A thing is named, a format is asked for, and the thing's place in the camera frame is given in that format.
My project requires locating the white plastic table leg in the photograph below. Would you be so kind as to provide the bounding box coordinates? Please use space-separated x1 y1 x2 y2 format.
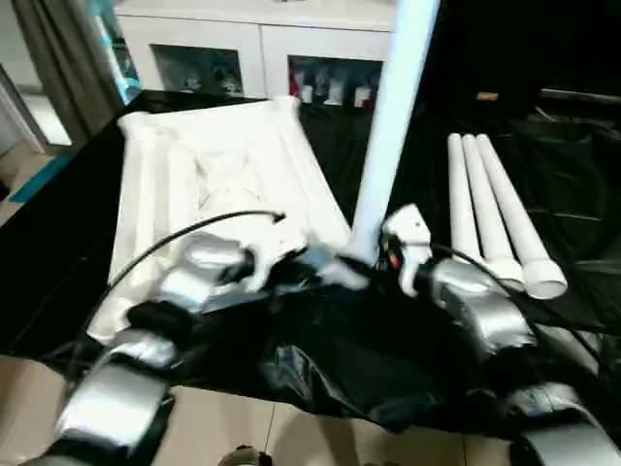
460 133 527 291
474 132 568 300
446 133 482 259
349 0 441 259

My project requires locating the white plastic table top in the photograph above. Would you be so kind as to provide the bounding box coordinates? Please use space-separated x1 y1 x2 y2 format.
86 94 370 344

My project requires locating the black work mat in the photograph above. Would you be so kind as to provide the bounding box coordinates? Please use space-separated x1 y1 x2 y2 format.
0 89 621 436

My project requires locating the white glass-door cabinet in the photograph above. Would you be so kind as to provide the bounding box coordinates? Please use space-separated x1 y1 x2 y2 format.
114 0 397 107

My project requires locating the black furniture unit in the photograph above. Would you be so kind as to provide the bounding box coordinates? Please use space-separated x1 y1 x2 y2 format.
411 0 621 117

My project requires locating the grey curtain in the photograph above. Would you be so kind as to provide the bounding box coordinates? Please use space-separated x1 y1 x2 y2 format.
9 0 122 145

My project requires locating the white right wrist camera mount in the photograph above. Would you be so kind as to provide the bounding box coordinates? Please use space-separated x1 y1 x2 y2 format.
381 203 434 298

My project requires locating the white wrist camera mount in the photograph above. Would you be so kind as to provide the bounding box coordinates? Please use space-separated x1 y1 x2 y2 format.
242 213 311 293
381 203 434 298

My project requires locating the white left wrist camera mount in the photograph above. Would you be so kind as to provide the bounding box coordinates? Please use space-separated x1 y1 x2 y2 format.
242 213 311 293

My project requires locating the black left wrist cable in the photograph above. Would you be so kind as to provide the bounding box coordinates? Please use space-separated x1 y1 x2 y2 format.
107 209 288 288

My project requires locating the light blue frame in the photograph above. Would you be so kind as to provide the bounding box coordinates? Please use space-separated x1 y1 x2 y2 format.
96 14 143 104

